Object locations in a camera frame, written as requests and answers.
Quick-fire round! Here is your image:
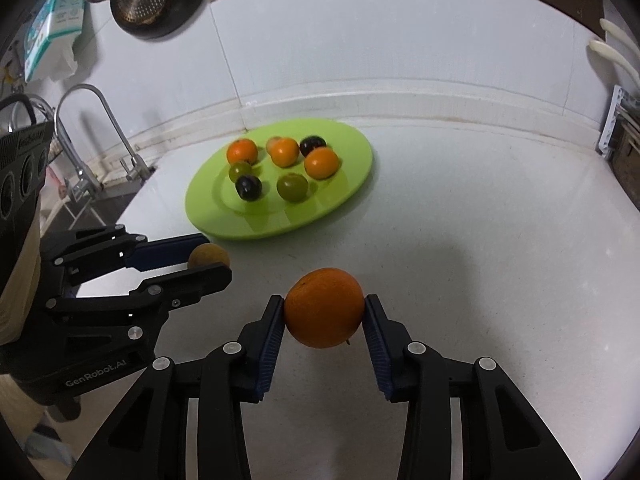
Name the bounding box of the brown round fruit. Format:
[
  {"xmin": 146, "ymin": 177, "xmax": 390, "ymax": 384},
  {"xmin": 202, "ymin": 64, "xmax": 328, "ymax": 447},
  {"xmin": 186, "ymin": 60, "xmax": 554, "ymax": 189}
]
[{"xmin": 188, "ymin": 243, "xmax": 231, "ymax": 269}]

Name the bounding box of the dark purple fruit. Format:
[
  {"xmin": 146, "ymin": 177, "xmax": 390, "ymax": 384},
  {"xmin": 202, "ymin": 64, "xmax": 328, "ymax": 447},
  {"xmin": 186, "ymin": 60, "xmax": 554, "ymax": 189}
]
[
  {"xmin": 234, "ymin": 174, "xmax": 262, "ymax": 202},
  {"xmin": 298, "ymin": 136, "xmax": 326, "ymax": 157}
]

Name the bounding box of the green lime fruit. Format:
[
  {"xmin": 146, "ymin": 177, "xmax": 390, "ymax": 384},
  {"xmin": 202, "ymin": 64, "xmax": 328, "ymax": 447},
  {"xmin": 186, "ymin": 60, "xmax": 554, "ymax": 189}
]
[{"xmin": 228, "ymin": 160, "xmax": 253, "ymax": 183}]

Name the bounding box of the orange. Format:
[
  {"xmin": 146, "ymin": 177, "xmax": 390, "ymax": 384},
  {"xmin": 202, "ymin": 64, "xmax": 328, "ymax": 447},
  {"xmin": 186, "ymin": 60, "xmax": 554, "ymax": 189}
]
[
  {"xmin": 304, "ymin": 146, "xmax": 341, "ymax": 180},
  {"xmin": 226, "ymin": 138, "xmax": 259, "ymax": 166},
  {"xmin": 284, "ymin": 268, "xmax": 364, "ymax": 349},
  {"xmin": 269, "ymin": 138, "xmax": 299, "ymax": 168}
]

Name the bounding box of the green tomato with stem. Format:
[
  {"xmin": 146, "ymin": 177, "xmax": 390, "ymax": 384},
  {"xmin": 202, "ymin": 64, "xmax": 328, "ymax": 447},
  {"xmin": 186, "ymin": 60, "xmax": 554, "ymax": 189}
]
[{"xmin": 277, "ymin": 174, "xmax": 309, "ymax": 203}]

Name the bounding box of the small brown fruit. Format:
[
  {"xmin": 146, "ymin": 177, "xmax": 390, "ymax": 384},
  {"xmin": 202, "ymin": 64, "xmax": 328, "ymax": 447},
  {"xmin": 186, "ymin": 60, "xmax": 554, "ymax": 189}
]
[{"xmin": 266, "ymin": 136, "xmax": 281, "ymax": 154}]

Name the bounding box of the steel sink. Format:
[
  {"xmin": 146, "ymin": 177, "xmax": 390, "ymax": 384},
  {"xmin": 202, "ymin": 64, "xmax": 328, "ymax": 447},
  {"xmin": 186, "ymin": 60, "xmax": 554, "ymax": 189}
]
[{"xmin": 40, "ymin": 181, "xmax": 143, "ymax": 235}]

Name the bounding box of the tall chrome faucet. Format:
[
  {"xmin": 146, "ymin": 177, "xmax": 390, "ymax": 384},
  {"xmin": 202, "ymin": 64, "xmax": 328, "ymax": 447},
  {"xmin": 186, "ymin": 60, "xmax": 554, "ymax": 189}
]
[{"xmin": 53, "ymin": 82, "xmax": 154, "ymax": 183}]

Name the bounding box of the chrome pull-down faucet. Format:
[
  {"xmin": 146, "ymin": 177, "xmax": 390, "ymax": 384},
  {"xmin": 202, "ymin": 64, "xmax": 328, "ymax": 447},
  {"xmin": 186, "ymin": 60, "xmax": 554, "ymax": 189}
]
[{"xmin": 27, "ymin": 93, "xmax": 103, "ymax": 203}]

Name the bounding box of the teal tissue pack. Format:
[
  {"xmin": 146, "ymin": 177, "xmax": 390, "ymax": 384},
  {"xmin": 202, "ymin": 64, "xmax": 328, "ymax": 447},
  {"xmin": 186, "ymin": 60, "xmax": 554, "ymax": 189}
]
[{"xmin": 24, "ymin": 0, "xmax": 86, "ymax": 82}]

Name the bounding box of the white spoon handle upper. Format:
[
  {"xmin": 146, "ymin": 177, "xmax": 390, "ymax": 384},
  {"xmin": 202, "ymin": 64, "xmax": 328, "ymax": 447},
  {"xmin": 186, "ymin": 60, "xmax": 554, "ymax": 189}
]
[{"xmin": 599, "ymin": 18, "xmax": 640, "ymax": 58}]

